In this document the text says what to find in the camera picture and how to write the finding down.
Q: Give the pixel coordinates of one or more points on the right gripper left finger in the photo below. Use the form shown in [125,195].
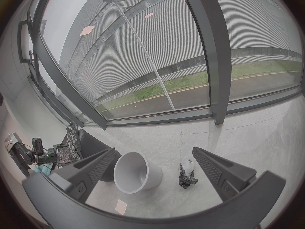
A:
[83,175]

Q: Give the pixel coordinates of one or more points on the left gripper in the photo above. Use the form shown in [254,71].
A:
[47,160]

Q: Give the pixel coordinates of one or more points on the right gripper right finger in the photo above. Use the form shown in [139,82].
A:
[228,175]

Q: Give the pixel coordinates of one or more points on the black plastic bag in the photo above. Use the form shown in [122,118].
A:
[72,142]

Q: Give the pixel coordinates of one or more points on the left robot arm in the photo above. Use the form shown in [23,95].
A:
[23,151]

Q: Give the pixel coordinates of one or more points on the white trash bin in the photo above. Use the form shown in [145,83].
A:
[153,173]

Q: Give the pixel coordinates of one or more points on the clear printed wrapper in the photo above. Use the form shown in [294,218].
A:
[189,166]

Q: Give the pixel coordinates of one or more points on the crumpled black plastic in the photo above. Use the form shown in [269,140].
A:
[185,179]

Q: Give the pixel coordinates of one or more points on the window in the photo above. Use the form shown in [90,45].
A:
[143,44]

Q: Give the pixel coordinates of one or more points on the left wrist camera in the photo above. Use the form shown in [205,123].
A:
[51,152]

